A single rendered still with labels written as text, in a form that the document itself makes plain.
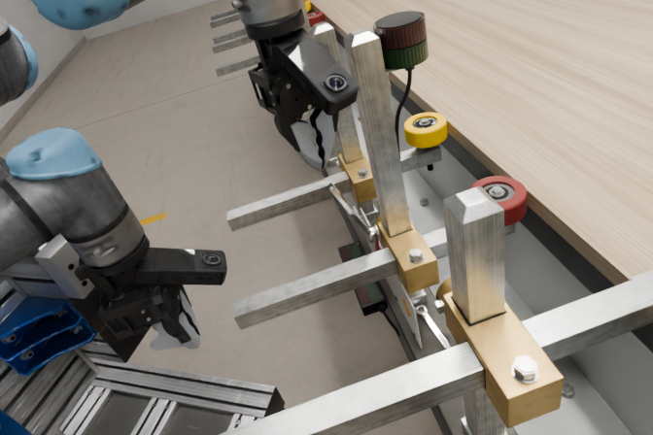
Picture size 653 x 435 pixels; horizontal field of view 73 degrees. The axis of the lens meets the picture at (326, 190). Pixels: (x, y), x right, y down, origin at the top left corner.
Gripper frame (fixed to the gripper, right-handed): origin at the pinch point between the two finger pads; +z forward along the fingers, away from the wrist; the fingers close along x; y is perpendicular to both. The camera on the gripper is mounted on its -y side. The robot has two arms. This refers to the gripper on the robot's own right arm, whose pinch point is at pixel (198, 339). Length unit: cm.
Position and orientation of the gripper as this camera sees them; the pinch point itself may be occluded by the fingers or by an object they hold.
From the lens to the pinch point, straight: 71.8
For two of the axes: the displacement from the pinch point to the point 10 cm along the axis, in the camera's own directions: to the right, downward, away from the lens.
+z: 2.3, 7.8, 5.7
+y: -9.4, 3.3, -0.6
